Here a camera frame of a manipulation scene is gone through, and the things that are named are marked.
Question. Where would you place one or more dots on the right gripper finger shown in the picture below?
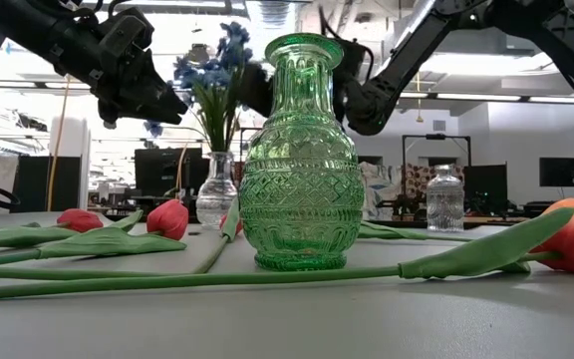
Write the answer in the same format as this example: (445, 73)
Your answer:
(257, 90)

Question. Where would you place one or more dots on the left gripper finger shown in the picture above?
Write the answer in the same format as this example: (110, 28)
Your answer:
(152, 90)
(137, 108)

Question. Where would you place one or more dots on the red artificial tulip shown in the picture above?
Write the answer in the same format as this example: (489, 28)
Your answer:
(230, 222)
(80, 221)
(167, 219)

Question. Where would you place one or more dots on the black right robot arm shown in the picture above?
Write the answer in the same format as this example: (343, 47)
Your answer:
(406, 60)

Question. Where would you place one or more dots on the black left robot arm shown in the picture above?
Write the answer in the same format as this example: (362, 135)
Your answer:
(18, 30)

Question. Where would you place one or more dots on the clear round-bellied glass vase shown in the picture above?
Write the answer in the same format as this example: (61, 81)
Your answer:
(215, 194)

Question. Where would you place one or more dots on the green patterned glass vase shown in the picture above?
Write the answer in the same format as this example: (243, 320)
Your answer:
(302, 199)

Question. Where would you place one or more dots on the clear ribbed glass vase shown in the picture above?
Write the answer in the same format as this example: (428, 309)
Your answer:
(445, 199)

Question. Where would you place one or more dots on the black computer monitor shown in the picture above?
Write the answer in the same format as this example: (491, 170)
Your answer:
(486, 187)
(160, 169)

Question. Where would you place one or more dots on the black upright panel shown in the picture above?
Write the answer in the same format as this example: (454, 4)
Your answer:
(33, 184)

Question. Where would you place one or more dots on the patterned cushions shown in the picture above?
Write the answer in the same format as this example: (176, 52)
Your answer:
(416, 182)

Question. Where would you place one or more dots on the small black monitor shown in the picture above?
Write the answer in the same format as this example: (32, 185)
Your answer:
(561, 172)

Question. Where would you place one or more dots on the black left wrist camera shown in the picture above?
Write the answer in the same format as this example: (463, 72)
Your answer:
(127, 35)

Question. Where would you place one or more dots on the black metal frame stand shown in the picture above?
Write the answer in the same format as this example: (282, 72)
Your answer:
(436, 136)

